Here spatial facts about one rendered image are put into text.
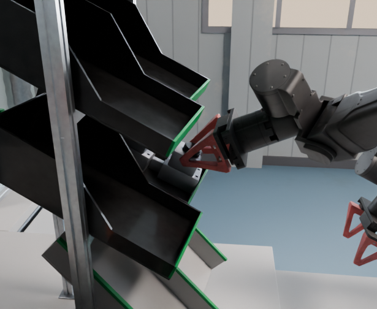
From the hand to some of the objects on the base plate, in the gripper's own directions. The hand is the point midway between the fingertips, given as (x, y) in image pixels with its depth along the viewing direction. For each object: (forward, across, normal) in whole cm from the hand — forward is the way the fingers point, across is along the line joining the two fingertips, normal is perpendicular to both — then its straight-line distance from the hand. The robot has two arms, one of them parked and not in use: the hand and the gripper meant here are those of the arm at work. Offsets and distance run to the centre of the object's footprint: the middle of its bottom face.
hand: (188, 154), depth 70 cm
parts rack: (+34, -10, -27) cm, 44 cm away
